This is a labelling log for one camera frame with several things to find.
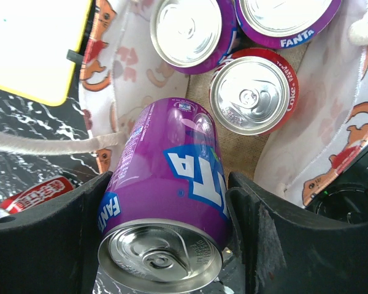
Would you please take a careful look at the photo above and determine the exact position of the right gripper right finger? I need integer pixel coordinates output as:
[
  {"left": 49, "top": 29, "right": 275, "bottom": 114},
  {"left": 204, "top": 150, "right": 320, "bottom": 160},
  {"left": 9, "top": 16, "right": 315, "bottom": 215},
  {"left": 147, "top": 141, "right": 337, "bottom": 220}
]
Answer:
[{"left": 226, "top": 172, "right": 368, "bottom": 293}]

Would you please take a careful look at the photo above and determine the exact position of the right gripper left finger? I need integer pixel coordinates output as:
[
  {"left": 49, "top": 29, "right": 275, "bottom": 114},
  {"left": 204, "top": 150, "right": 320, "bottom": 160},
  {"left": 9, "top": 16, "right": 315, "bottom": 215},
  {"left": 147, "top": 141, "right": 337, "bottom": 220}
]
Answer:
[{"left": 0, "top": 171, "right": 112, "bottom": 293}]

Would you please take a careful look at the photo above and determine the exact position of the red coke can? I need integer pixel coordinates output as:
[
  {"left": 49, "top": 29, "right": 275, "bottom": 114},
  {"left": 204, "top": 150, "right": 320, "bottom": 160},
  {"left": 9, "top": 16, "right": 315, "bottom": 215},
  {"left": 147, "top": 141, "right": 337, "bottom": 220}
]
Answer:
[
  {"left": 0, "top": 175, "right": 77, "bottom": 219},
  {"left": 209, "top": 48, "right": 299, "bottom": 136}
]

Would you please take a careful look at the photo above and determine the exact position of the purple fanta can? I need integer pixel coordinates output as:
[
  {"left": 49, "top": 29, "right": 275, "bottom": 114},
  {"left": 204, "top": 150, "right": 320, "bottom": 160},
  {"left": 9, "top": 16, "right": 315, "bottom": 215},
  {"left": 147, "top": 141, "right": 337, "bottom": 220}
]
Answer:
[
  {"left": 234, "top": 0, "right": 342, "bottom": 49},
  {"left": 150, "top": 0, "right": 239, "bottom": 75},
  {"left": 98, "top": 97, "right": 232, "bottom": 293}
]

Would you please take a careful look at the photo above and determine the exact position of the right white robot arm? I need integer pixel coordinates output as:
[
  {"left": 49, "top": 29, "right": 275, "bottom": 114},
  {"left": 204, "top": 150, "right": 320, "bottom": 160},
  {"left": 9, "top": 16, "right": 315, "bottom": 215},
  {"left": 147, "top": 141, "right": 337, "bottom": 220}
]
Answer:
[{"left": 0, "top": 148, "right": 368, "bottom": 293}]

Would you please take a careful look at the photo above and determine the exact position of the canvas bag with cat print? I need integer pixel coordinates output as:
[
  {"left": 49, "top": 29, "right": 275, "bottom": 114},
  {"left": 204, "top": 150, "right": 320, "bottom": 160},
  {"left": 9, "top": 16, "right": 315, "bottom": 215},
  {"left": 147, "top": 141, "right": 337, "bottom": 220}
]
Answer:
[{"left": 0, "top": 0, "right": 368, "bottom": 209}]

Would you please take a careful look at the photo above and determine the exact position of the yellow framed whiteboard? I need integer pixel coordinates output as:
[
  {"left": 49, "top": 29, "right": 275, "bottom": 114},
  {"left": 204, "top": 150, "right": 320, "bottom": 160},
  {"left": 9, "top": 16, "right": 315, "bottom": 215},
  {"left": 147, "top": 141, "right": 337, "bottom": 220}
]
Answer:
[{"left": 0, "top": 1, "right": 92, "bottom": 106}]

